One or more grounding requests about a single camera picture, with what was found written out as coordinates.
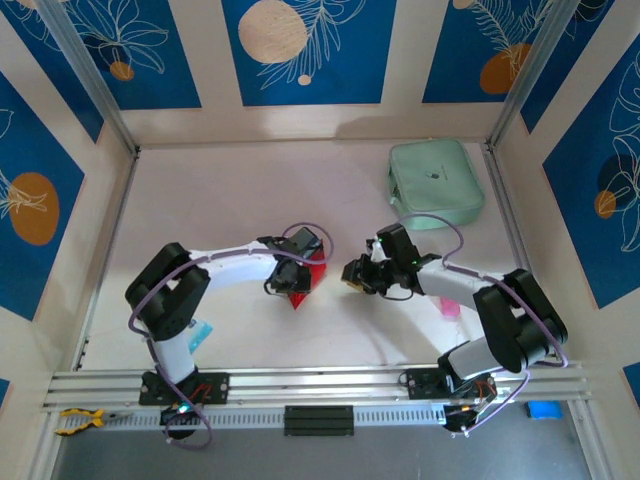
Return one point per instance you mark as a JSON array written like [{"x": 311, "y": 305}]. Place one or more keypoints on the red paper sheet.
[{"x": 317, "y": 272}]

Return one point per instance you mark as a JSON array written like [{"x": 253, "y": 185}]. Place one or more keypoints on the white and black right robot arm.
[{"x": 520, "y": 320}]

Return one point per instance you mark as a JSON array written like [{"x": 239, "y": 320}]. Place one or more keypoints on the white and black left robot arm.
[{"x": 165, "y": 310}]

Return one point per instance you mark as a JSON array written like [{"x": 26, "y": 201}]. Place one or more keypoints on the mint green zip pouch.
[{"x": 435, "y": 180}]

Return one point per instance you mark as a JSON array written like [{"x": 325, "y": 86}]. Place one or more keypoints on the blue wet wipes packet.
[{"x": 202, "y": 335}]

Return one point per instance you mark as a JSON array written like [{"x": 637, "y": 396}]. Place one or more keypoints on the black ribbed block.
[{"x": 319, "y": 421}]

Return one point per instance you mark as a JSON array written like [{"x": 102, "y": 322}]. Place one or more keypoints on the black controller board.
[
  {"x": 462, "y": 417},
  {"x": 180, "y": 414}
]

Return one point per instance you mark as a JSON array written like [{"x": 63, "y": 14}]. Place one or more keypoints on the blue block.
[{"x": 544, "y": 411}]

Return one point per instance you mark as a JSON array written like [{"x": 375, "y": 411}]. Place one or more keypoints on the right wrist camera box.
[{"x": 376, "y": 250}]

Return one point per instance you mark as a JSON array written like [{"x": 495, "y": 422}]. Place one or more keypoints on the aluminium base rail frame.
[{"x": 310, "y": 382}]

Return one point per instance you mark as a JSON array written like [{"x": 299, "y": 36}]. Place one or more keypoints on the aluminium side rail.
[
  {"x": 505, "y": 200},
  {"x": 115, "y": 225}
]

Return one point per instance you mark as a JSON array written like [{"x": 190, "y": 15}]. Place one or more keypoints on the aluminium corner post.
[
  {"x": 532, "y": 75},
  {"x": 90, "y": 75}
]

